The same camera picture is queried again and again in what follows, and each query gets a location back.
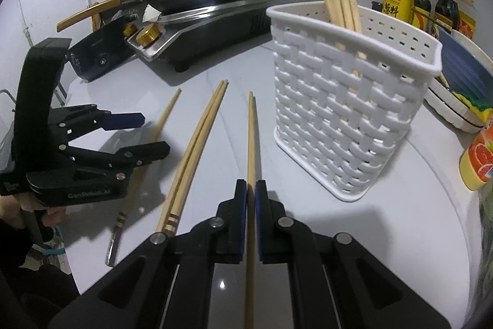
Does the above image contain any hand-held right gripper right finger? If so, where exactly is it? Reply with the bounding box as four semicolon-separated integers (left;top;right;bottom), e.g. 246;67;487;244
255;179;451;329

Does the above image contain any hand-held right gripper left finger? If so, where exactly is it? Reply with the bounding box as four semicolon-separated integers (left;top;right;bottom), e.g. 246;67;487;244
48;179;247;329

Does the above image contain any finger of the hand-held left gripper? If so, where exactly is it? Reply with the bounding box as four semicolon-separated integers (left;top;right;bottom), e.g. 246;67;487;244
58;141;171;175
50;105;146;140

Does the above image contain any pair of bamboo chopsticks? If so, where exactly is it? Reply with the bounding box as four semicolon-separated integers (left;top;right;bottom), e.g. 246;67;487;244
156;80;226;237

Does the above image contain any white plastic woven basket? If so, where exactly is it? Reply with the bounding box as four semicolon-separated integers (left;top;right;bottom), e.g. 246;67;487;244
267;1;443;203

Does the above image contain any person's left hand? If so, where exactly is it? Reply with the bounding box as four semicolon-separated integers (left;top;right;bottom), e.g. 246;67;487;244
19;194;68;228

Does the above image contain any steel induction stove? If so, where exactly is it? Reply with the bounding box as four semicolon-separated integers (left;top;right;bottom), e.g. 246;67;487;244
126;0;322;74

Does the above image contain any orange label squeeze bottle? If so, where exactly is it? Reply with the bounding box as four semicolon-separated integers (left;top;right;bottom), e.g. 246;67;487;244
458;116;493;191

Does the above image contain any yellow green sponge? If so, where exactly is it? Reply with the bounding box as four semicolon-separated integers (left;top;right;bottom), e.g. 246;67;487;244
450;89;493;122

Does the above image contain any white bowl with blue inside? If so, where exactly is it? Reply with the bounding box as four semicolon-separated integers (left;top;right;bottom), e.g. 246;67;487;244
424;27;493;133

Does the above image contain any plain wooden chopstick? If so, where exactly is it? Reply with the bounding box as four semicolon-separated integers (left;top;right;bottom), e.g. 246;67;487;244
411;7;461;33

